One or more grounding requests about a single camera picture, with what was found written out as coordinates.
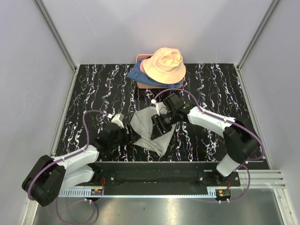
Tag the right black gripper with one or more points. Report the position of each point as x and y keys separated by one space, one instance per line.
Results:
x=159 y=128

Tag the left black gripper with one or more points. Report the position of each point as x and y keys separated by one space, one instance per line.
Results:
x=134 y=136

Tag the grey cloth napkin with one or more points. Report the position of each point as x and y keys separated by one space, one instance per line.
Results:
x=142 y=124

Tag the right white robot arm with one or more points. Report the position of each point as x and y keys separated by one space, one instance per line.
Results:
x=241 y=141

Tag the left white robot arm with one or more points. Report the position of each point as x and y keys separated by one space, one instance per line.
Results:
x=49 y=176

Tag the blue patterned cloth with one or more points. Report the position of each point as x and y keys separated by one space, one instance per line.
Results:
x=145 y=82

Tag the peach bucket hat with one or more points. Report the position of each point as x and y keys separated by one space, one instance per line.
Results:
x=165 y=66

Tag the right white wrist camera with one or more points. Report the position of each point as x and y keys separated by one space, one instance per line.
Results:
x=159 y=106

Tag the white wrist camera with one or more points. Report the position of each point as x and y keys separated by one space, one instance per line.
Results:
x=117 y=119
x=159 y=106

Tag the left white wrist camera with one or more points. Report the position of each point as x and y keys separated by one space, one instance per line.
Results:
x=117 y=119

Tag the white slotted cable duct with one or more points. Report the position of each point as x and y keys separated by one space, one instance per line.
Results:
x=82 y=192

